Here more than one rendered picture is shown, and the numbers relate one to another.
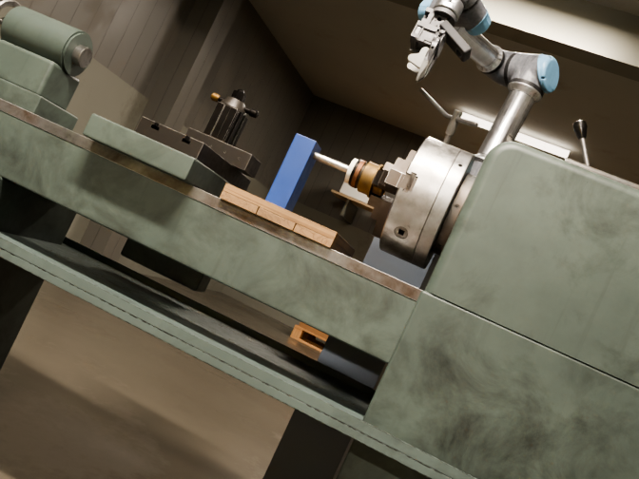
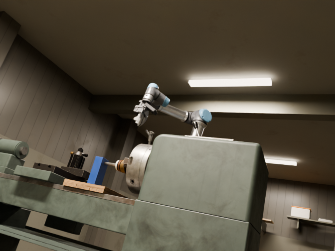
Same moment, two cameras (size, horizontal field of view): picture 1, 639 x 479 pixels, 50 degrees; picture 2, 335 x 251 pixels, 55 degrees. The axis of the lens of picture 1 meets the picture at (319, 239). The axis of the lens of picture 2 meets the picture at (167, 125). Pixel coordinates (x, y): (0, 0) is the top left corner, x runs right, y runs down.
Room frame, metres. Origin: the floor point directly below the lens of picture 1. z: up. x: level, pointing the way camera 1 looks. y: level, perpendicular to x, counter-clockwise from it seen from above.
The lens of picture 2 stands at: (-0.15, -0.74, 0.68)
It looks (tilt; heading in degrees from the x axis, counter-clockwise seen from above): 20 degrees up; 14
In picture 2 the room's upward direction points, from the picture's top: 15 degrees clockwise
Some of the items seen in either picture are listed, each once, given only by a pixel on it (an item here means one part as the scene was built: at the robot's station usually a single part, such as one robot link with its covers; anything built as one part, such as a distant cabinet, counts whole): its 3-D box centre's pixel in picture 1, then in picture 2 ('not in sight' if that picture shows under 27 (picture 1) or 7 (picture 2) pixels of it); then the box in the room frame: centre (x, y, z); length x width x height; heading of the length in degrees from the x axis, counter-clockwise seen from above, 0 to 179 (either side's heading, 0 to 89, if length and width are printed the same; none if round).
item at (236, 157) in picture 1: (222, 152); (75, 173); (1.95, 0.36, 1.00); 0.20 x 0.10 x 0.05; 78
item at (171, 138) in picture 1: (198, 159); (64, 176); (1.89, 0.40, 0.95); 0.43 x 0.18 x 0.04; 168
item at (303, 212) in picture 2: not in sight; (300, 213); (8.25, -2.40, 2.18); 0.44 x 0.36 x 0.25; 73
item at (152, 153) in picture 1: (177, 170); (58, 183); (1.92, 0.44, 0.90); 0.53 x 0.30 x 0.06; 168
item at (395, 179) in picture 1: (394, 182); (129, 163); (1.67, -0.11, 1.08); 0.12 x 0.11 x 0.05; 168
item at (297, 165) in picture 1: (291, 179); (97, 174); (1.82, 0.14, 1.00); 0.08 x 0.06 x 0.23; 168
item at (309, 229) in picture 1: (292, 225); (99, 192); (1.81, 0.08, 0.89); 0.36 x 0.30 x 0.04; 168
